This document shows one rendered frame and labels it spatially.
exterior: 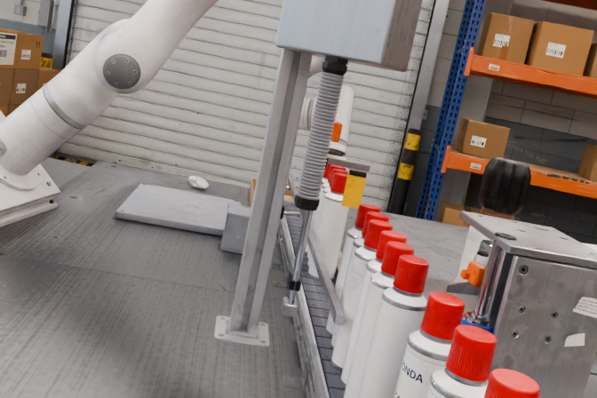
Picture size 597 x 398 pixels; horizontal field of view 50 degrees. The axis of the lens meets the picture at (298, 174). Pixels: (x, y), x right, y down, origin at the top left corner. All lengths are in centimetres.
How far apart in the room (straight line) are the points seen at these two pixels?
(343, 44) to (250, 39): 458
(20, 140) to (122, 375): 70
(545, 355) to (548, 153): 505
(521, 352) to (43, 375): 57
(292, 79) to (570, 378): 56
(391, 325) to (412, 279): 5
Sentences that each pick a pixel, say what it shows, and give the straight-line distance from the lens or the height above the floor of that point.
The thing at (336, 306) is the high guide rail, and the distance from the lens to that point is 87.
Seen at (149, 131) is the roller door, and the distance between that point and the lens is 568.
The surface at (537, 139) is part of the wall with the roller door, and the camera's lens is 565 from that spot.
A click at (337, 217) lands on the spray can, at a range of 120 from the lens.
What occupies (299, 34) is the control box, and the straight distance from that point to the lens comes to 91.
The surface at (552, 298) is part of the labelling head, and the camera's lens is 64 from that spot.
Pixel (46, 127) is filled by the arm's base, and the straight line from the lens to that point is 143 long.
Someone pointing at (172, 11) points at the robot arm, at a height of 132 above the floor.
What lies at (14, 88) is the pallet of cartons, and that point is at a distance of 490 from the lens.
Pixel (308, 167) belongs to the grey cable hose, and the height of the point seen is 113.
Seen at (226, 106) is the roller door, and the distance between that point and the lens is 548.
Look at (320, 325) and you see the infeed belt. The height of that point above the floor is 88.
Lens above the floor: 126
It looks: 9 degrees down
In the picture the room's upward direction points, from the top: 11 degrees clockwise
